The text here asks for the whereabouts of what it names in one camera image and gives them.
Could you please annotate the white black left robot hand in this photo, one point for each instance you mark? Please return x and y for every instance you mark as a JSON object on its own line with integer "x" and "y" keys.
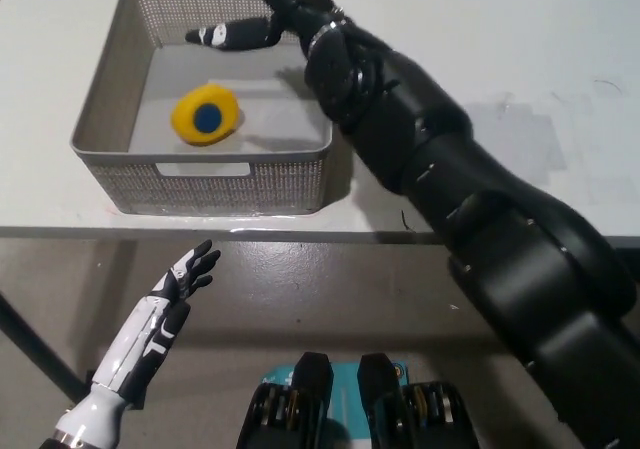
{"x": 135, "y": 349}

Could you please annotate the yellow duck toy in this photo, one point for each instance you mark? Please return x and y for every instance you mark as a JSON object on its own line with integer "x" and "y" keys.
{"x": 187, "y": 119}

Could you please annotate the grey perforated plastic basket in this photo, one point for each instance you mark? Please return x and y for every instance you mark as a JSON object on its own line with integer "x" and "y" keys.
{"x": 150, "y": 184}

